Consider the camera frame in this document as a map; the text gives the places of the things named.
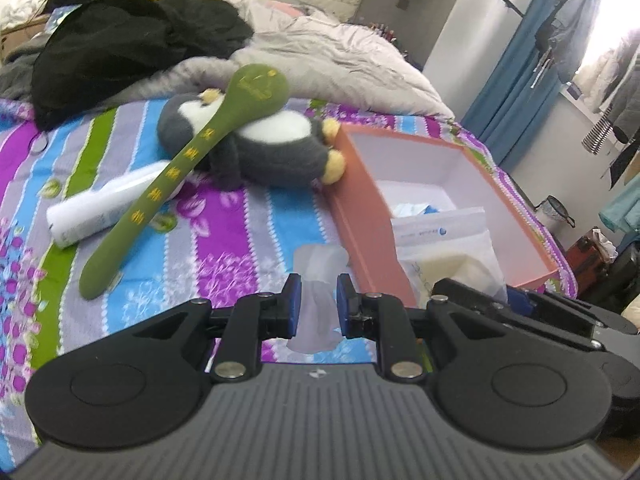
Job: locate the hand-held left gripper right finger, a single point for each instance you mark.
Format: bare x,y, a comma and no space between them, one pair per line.
343,305

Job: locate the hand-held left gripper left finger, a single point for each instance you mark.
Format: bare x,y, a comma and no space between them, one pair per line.
295,305

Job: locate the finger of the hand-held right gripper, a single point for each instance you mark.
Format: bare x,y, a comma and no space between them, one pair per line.
470,292
520,300

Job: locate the clear plastic wrapper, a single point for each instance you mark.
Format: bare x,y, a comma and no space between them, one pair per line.
320,270

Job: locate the clear zip bag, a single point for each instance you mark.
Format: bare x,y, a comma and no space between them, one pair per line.
450,240

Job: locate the orange cardboard box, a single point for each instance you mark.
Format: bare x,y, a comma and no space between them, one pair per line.
360,220

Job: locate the red brown suitcase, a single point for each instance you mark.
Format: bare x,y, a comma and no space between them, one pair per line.
585,260

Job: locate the floral striped bedsheet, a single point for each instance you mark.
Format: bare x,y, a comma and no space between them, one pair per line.
250,240

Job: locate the black bag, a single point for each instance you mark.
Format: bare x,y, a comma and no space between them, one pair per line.
620,272

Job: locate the teal garment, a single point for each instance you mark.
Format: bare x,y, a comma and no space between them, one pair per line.
622,205

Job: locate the grey penguin plush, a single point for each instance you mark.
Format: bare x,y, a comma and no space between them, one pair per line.
270,155

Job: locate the green long plush toy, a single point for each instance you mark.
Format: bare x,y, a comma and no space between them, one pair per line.
150,200

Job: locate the striped garment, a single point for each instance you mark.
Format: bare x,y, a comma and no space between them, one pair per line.
597,137

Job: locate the blue curtain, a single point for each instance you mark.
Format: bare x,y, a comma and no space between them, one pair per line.
505,85

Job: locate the white spray can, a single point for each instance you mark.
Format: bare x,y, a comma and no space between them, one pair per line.
90,210

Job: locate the dark coat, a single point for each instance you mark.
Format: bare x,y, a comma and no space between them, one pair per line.
627,100

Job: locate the white coat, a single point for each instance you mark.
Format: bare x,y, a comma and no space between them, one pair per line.
600,77

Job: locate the light grey duvet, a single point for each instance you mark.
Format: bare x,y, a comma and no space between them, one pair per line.
350,60

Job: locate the row of small bottles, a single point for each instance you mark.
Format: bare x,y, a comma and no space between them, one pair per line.
387,32

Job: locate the hanging grey-blue garment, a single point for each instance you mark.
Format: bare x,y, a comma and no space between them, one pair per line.
575,25

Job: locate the black jacket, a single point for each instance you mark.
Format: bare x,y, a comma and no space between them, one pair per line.
125,45

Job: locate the dark grey blanket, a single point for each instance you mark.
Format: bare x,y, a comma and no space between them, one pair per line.
20,75

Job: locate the blue panda-print item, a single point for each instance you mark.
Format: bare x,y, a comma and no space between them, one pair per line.
62,14

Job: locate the white cloth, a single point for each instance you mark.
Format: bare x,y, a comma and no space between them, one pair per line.
20,12

